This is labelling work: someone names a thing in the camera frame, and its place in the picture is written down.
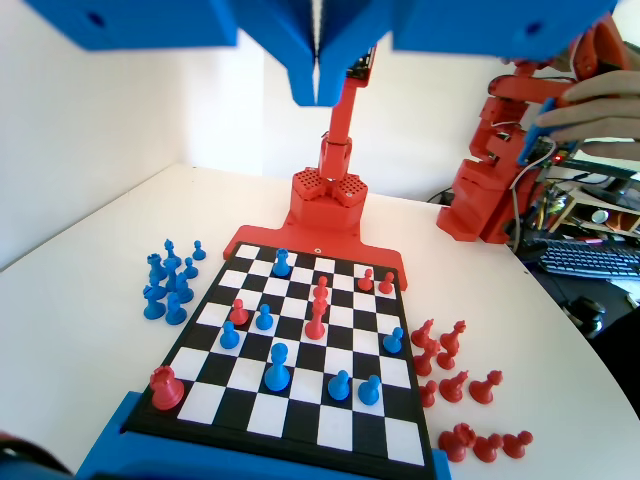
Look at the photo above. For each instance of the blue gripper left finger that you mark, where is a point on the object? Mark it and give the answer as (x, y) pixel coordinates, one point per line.
(280, 35)

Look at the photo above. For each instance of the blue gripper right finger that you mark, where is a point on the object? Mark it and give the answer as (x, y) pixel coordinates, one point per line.
(350, 30)

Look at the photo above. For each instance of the red leader arm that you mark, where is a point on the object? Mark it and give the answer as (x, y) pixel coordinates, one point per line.
(475, 200)

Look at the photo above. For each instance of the blue trigger lever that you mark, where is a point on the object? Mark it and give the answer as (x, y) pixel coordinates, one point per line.
(532, 137)

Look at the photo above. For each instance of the red robot arm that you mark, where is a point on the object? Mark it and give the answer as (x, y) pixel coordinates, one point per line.
(325, 210)

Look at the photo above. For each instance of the blue chess rook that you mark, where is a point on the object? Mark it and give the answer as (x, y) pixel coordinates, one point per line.
(155, 269)
(281, 265)

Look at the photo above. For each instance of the blue chess pawn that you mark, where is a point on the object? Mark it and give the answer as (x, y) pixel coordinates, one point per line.
(340, 387)
(199, 251)
(370, 392)
(230, 339)
(393, 342)
(263, 320)
(188, 269)

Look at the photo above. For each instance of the red chess pawn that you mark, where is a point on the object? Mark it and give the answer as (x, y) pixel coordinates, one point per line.
(487, 449)
(385, 285)
(517, 445)
(365, 282)
(427, 395)
(239, 315)
(320, 289)

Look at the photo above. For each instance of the blue chess knight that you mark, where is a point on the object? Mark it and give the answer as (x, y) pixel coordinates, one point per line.
(175, 310)
(172, 274)

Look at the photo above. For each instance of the red chess king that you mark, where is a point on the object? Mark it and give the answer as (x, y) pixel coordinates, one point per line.
(316, 325)

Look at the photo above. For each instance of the red chess rook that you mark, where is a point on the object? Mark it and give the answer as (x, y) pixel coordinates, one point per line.
(457, 442)
(166, 392)

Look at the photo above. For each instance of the person's hand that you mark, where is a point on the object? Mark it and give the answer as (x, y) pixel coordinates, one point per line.
(600, 115)

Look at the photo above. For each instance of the wooden desk organizer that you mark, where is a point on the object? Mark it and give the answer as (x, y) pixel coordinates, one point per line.
(575, 205)

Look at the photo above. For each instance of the black monitor stand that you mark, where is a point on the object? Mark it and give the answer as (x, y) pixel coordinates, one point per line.
(610, 187)

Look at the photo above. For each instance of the black computer keyboard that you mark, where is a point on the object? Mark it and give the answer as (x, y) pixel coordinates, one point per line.
(590, 260)

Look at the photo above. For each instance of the black computer mouse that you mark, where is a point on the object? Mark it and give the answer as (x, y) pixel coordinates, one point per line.
(585, 315)

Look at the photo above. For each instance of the black and white chessboard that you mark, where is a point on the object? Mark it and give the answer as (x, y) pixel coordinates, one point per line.
(300, 422)

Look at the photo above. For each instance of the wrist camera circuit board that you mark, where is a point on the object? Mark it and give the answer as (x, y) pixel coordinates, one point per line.
(362, 62)

